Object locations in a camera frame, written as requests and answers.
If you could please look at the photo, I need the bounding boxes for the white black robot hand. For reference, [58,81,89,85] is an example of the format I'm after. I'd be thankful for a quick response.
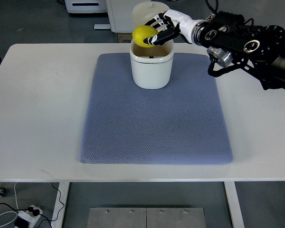
[143,9,207,46]

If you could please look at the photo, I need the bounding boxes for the yellow lemon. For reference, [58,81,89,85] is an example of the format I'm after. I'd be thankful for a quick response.
[132,25,159,48]

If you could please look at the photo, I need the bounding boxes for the cardboard box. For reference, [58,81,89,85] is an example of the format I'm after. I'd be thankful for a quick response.
[117,33,133,43]

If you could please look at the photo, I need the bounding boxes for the white cabinet background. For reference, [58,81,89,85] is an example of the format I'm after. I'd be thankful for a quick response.
[94,0,143,33]

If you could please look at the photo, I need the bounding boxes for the blue textured mat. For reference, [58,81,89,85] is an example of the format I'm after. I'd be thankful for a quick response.
[79,53,233,165]

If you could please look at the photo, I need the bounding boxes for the white appliance background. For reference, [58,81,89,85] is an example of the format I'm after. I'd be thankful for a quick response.
[64,0,107,14]

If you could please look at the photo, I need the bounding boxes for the right white table leg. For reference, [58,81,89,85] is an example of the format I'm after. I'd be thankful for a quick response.
[224,181,245,228]

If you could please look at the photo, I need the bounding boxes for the white table leg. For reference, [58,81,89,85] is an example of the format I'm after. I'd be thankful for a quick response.
[224,181,245,228]
[51,182,70,228]

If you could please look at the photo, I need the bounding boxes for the left white table leg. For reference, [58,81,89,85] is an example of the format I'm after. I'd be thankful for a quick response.
[51,182,70,228]

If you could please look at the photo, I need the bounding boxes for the white power strip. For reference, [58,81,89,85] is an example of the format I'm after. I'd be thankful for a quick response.
[14,205,43,228]

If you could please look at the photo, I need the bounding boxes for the black cable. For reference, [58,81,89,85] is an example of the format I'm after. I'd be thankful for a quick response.
[38,182,65,223]

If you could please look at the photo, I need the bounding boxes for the metal base plate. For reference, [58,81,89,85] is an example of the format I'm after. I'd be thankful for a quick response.
[87,208,206,228]

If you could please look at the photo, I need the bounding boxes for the white cable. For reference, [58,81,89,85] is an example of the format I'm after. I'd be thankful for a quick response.
[0,182,21,228]

